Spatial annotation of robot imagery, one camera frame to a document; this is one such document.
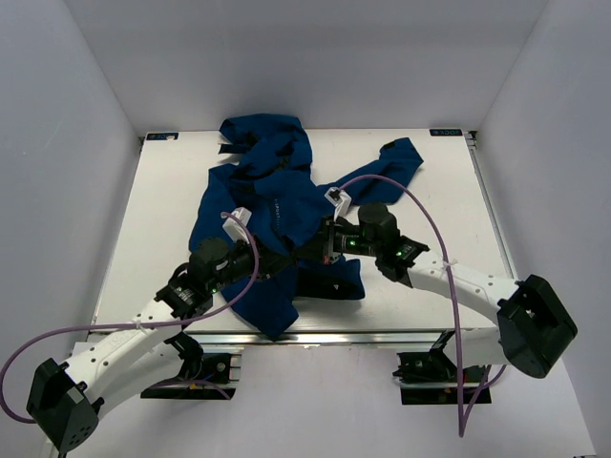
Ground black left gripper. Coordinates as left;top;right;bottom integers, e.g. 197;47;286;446
208;235;293;295

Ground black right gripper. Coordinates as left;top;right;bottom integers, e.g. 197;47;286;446
296;213;382;262

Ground blue zip-up jacket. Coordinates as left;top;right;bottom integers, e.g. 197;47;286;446
188;114;423;338

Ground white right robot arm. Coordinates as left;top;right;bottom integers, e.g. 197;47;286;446
295;203;578;381

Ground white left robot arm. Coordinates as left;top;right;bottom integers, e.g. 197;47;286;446
27;238;294;455

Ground right blue table label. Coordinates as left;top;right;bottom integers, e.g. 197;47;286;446
429;129;463;137

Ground blue table label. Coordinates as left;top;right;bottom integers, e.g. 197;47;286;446
429;129;463;137
145;132;179;141

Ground left blue table label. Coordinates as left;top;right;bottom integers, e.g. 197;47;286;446
145;132;179;141

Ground aluminium table front rail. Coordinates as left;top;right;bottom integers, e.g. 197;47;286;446
190;331;483;348

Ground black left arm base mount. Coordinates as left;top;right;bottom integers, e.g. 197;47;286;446
140;333;241;401

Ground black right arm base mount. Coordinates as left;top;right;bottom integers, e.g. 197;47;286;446
391;328;493;406

